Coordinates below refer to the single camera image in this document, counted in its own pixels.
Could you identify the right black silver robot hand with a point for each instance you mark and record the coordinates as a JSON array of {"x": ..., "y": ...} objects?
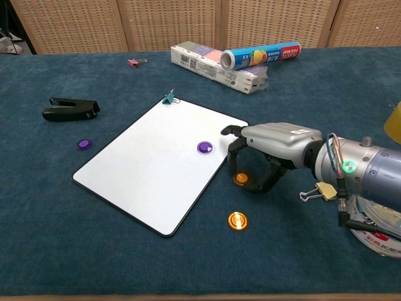
[{"x": 279, "y": 138}]

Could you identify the orange round magnet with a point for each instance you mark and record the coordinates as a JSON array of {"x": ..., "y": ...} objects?
[
  {"x": 237, "y": 221},
  {"x": 242, "y": 178}
]

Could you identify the purple round magnet white mark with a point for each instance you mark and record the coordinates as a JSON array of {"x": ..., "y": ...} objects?
[{"x": 205, "y": 147}]

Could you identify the solid purple round magnet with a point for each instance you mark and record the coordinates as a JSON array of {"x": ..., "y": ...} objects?
[{"x": 84, "y": 144}]

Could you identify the white magnetic board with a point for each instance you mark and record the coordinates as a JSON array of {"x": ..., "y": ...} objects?
[{"x": 150, "y": 163}]

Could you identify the pale yellow binder clip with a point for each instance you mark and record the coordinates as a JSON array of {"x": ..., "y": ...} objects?
[{"x": 327, "y": 190}]

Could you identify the blue food wrap roll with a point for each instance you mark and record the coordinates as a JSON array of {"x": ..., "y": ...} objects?
[{"x": 266, "y": 56}]

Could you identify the white printed cardboard box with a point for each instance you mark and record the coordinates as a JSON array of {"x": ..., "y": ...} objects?
[{"x": 200, "y": 66}]

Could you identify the yellow packing tape roll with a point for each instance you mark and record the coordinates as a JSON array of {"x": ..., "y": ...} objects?
[{"x": 394, "y": 125}]

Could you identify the teal binder clip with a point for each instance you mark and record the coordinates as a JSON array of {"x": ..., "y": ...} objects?
[{"x": 168, "y": 98}]

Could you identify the clear jar of binder clips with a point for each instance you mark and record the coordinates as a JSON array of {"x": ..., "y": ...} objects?
[{"x": 376, "y": 241}]

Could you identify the woven folding screen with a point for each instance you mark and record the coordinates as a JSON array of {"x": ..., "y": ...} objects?
[{"x": 172, "y": 25}]

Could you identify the pink binder clip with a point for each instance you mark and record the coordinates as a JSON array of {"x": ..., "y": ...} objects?
[{"x": 134, "y": 63}]

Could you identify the black stapler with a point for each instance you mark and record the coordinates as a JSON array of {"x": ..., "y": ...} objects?
[{"x": 69, "y": 113}]

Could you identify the blue carpet table mat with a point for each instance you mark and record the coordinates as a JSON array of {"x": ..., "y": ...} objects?
[{"x": 62, "y": 203}]

